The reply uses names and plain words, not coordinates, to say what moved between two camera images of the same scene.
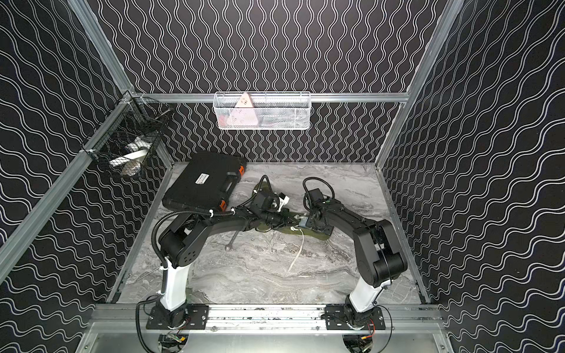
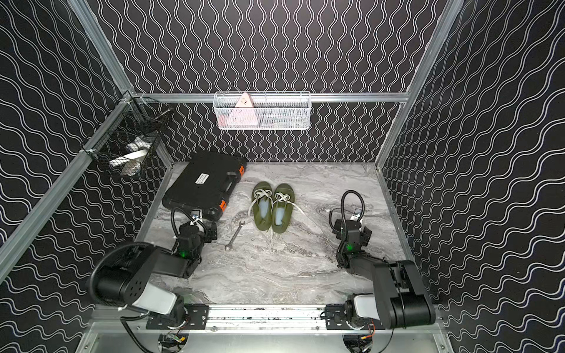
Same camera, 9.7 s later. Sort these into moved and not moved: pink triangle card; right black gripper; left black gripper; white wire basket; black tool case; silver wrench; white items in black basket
Moved: left black gripper; right black gripper
Not moved: silver wrench; white items in black basket; pink triangle card; white wire basket; black tool case
